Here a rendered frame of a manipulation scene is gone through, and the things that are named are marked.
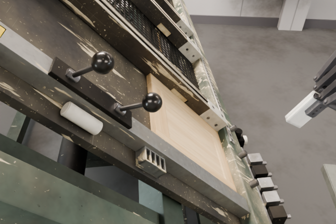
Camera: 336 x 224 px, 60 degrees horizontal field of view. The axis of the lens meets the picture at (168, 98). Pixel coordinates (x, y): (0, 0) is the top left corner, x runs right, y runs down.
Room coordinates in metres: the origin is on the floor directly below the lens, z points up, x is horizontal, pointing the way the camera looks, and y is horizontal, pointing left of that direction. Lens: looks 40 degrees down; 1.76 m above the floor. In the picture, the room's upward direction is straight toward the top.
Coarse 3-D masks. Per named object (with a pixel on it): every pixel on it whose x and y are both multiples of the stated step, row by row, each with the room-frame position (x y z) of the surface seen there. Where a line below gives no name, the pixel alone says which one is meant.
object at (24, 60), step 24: (0, 24) 0.45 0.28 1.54; (0, 48) 0.41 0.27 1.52; (24, 48) 0.44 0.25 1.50; (24, 72) 0.41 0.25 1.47; (72, 96) 0.42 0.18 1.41; (144, 144) 0.43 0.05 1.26; (168, 144) 0.48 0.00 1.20; (168, 168) 0.44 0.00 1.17; (192, 168) 0.46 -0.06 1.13; (216, 192) 0.45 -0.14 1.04; (240, 216) 0.46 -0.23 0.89
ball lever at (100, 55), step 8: (96, 56) 0.39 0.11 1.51; (104, 56) 0.39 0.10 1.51; (112, 56) 0.41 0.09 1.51; (96, 64) 0.38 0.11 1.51; (104, 64) 0.38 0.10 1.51; (112, 64) 0.39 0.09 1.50; (72, 72) 0.44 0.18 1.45; (80, 72) 0.42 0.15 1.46; (104, 72) 0.38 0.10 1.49; (72, 80) 0.43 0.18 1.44
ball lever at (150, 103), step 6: (144, 96) 0.41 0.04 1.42; (150, 96) 0.40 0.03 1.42; (156, 96) 0.41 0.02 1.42; (144, 102) 0.40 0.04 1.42; (150, 102) 0.39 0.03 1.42; (156, 102) 0.40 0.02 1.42; (114, 108) 0.44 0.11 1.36; (120, 108) 0.44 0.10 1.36; (126, 108) 0.44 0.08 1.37; (132, 108) 0.43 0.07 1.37; (144, 108) 0.40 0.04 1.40; (150, 108) 0.39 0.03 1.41; (156, 108) 0.39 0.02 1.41; (120, 114) 0.44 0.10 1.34
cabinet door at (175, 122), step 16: (160, 96) 0.71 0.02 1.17; (176, 96) 0.80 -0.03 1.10; (160, 112) 0.63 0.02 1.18; (176, 112) 0.71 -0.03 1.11; (192, 112) 0.79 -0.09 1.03; (160, 128) 0.55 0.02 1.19; (176, 128) 0.62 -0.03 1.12; (192, 128) 0.70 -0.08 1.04; (208, 128) 0.79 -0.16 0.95; (176, 144) 0.54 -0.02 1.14; (192, 144) 0.61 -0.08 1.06; (208, 144) 0.68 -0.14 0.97; (208, 160) 0.59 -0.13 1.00; (224, 160) 0.67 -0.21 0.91; (224, 176) 0.58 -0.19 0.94
